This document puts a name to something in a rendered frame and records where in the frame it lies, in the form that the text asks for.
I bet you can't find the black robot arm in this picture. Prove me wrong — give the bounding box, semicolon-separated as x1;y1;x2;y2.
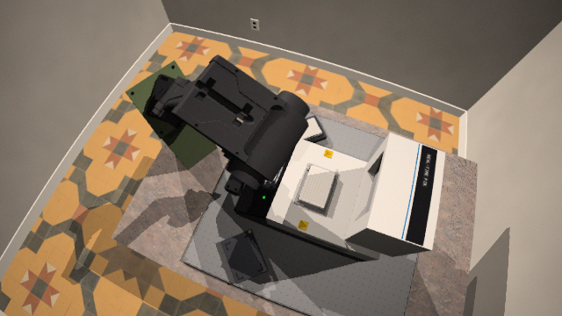
146;54;310;196

